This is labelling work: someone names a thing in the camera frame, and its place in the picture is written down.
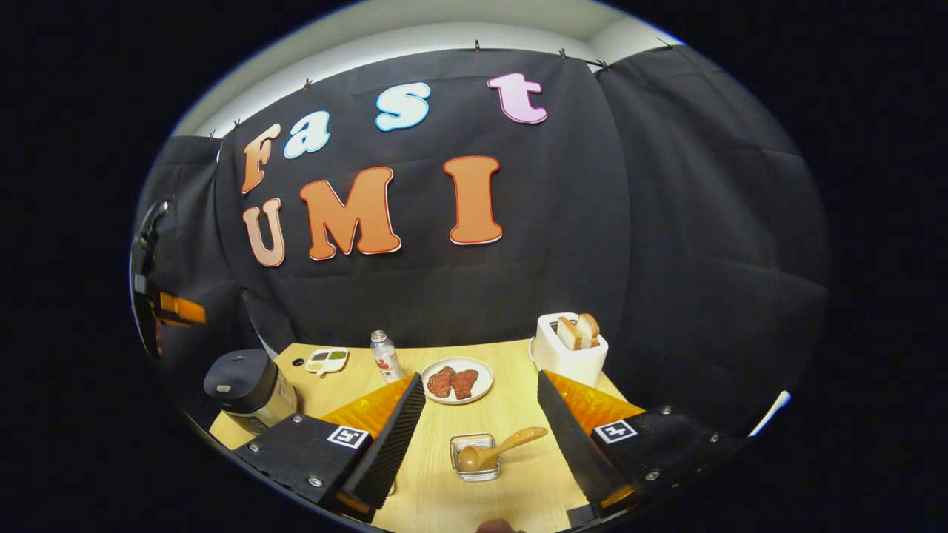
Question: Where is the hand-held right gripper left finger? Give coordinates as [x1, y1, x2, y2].
[233, 372, 428, 519]

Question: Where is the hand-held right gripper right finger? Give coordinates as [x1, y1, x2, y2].
[537, 370, 741, 515]

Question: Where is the wooden spoon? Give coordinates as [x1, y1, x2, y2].
[457, 426, 550, 472]

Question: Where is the dark grey rice cooker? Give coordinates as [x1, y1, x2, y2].
[203, 349, 298, 435]

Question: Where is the white toaster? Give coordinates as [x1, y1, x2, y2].
[529, 312, 610, 388]

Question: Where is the clear bottle red label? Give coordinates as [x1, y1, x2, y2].
[370, 330, 406, 383]

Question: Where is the white sectioned condiment dish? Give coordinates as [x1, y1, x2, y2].
[304, 347, 350, 376]

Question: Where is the white round plate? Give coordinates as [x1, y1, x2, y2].
[420, 357, 495, 405]

